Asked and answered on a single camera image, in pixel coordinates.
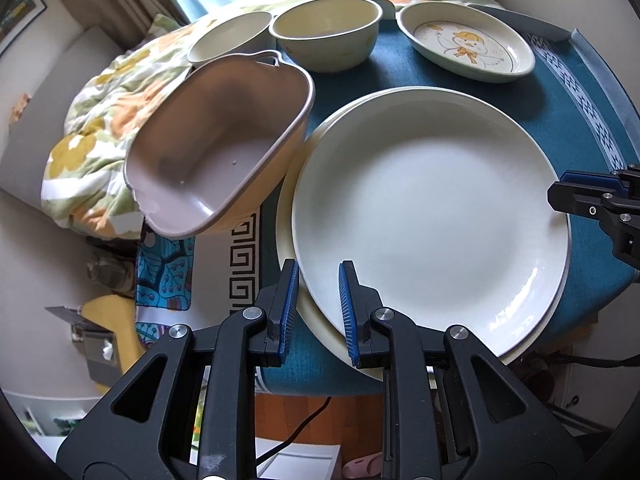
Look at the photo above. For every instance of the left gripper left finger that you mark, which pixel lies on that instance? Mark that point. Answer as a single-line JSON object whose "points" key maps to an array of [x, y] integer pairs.
{"points": [[259, 336]]}

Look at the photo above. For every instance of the cream round bowl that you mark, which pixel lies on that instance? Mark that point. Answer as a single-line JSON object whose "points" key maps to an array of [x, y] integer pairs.
{"points": [[328, 36]]}

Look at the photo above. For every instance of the yellow bedside cabinet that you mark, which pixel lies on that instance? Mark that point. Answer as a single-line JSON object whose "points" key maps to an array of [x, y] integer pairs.
{"points": [[104, 330]]}

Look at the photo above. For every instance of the white chick cartoon plate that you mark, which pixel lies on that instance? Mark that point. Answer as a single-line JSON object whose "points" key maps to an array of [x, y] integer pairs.
{"points": [[467, 42]]}

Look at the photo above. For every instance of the framed landscape picture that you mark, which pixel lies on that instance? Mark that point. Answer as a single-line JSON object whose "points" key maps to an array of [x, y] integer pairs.
{"points": [[17, 18]]}

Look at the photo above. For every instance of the plain white plate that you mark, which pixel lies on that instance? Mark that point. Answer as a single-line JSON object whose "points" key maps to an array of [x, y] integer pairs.
{"points": [[440, 201]]}

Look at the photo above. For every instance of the grey bed headboard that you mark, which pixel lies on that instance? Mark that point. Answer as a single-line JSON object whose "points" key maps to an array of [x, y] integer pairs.
{"points": [[41, 125]]}

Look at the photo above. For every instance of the pink square plastic bowl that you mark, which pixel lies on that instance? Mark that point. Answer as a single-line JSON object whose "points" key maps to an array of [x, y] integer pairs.
{"points": [[213, 151]]}

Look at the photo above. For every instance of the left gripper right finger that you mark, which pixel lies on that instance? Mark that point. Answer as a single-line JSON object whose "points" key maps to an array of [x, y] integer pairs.
{"points": [[381, 337]]}

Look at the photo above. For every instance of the green checked pillow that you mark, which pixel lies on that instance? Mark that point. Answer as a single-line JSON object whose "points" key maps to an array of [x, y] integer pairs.
{"points": [[161, 25]]}

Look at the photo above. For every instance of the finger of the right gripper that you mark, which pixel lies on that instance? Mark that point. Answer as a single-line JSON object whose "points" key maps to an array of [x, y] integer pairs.
{"points": [[578, 199], [606, 181]]}

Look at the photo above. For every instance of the white round bowl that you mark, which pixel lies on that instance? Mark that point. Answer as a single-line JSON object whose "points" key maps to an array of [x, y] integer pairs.
{"points": [[245, 33]]}

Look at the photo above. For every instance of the floral striped duvet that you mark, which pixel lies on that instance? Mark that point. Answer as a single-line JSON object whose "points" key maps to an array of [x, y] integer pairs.
{"points": [[83, 186]]}

